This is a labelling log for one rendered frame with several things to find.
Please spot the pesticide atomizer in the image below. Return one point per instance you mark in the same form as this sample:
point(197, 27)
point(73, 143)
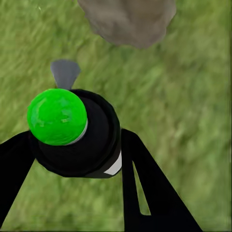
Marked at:
point(74, 132)

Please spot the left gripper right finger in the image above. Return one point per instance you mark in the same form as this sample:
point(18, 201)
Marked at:
point(168, 212)

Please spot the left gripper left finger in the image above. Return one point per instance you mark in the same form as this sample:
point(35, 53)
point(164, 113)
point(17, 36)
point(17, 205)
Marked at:
point(15, 162)

